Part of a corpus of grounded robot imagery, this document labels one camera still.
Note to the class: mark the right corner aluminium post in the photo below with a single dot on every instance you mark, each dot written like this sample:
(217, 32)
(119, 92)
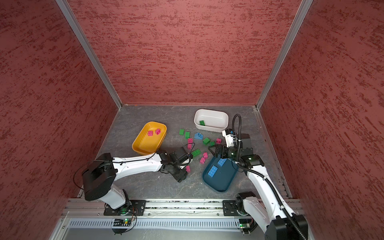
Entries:
(290, 37)

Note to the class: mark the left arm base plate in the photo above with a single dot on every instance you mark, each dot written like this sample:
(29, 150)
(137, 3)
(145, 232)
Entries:
(124, 207)

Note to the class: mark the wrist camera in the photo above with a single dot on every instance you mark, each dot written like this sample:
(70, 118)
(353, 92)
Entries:
(230, 137)
(181, 157)

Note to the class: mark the right controller board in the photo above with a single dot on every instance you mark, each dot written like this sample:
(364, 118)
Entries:
(246, 226)

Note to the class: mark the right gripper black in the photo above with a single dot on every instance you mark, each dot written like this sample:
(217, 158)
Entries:
(223, 147)

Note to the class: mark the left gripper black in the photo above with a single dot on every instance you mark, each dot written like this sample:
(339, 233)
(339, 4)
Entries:
(180, 176)

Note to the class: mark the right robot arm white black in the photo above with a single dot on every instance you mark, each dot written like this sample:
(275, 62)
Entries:
(272, 214)

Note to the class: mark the aluminium front rail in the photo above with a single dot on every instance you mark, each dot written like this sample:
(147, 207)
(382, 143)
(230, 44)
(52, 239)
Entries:
(157, 208)

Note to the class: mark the left controller board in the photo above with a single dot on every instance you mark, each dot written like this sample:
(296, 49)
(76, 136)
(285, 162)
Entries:
(120, 226)

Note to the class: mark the left corner aluminium post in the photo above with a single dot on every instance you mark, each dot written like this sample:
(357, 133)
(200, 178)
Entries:
(79, 33)

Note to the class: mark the teal plastic bin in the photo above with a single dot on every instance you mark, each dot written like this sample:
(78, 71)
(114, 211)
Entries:
(224, 176)

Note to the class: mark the controller board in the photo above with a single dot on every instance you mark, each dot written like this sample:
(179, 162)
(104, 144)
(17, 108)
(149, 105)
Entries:
(120, 226)
(246, 226)

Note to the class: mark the blue long brick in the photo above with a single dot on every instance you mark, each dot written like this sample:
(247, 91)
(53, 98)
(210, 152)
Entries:
(212, 171)
(221, 162)

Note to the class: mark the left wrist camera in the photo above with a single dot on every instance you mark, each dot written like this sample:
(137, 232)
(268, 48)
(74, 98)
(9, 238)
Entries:
(181, 157)

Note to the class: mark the white plastic bin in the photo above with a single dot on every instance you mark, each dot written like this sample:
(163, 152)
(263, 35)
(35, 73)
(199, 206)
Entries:
(215, 121)

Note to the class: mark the corner aluminium post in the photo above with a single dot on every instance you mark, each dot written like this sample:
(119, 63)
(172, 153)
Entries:
(290, 37)
(79, 33)

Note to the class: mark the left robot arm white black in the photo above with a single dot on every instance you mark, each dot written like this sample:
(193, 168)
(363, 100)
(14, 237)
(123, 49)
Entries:
(100, 176)

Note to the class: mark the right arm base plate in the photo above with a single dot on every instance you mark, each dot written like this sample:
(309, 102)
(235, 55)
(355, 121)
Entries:
(237, 207)

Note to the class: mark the yellow plastic bin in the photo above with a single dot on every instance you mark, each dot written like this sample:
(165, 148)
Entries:
(144, 144)

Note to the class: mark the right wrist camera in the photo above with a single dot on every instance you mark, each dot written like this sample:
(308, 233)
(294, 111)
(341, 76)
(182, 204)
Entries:
(230, 137)

